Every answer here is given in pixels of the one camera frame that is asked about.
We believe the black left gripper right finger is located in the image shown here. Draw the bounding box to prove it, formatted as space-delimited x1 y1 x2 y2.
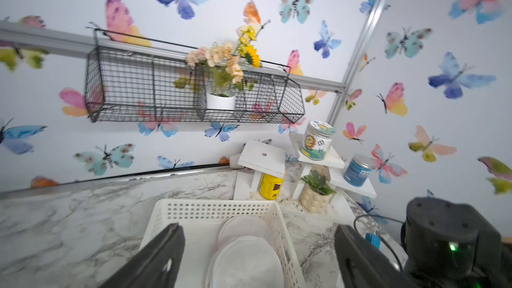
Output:
335 225 415 288

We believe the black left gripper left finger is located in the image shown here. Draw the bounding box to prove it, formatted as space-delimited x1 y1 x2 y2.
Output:
100 223 185 288

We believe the pink trimmed mesh bag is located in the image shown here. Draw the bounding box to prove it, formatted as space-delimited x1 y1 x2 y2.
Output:
217 216 274 249
205 236 285 287

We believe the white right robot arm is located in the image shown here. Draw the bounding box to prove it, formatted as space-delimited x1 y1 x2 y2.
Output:
401 197 511 287

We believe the white perforated plastic basket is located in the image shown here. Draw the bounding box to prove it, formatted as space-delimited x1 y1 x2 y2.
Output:
139 199 307 287

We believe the cream bubble plant pot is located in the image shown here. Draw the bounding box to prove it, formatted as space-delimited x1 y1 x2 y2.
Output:
299 184 333 214

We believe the green artificial plant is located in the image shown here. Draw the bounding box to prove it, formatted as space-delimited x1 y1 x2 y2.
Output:
301 171 336 196

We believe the blue granule jar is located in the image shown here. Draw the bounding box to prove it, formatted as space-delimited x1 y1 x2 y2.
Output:
343 154 375 187

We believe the white tiered wooden shelf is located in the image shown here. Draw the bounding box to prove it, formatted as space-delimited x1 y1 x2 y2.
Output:
230 133 377 220

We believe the yellow plastic bottle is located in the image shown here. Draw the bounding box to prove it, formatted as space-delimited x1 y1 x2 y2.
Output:
259 174 284 200

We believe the green lidded glass jar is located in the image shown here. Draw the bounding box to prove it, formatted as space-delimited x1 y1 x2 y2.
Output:
301 120 336 161

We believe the white pot with flowers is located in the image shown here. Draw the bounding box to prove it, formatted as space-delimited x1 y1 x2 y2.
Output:
173 25 261 111

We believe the black wire wall basket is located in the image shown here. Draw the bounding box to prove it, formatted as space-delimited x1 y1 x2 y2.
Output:
84 28 305 124

